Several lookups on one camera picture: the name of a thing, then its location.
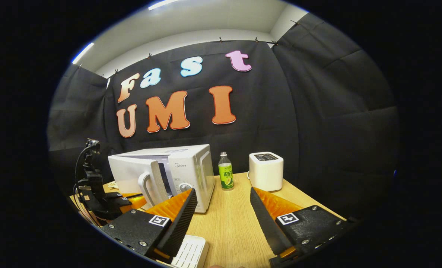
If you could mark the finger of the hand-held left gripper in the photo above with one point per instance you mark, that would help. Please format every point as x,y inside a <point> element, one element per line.
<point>135,203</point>

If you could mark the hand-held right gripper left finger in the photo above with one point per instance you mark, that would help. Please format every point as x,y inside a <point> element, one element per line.
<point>180,227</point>

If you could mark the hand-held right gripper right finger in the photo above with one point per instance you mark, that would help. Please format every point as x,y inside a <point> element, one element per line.
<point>269,227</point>

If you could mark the white ribbed food box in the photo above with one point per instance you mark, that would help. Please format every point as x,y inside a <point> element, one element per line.
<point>191,253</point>

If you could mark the white microwave oven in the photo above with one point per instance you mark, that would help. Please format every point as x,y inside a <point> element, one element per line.
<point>191,163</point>

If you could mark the white divided snack plate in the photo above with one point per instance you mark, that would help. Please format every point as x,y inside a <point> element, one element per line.
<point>113,184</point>

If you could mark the white toaster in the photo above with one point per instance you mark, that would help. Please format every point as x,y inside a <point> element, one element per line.
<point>265,173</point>

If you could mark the green label drink bottle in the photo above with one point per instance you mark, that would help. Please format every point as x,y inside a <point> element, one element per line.
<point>226,178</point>

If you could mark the ceiling strip light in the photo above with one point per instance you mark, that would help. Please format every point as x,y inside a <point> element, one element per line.
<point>83,53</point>

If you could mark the ceiling light panel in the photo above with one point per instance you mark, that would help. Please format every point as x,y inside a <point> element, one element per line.
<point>163,3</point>

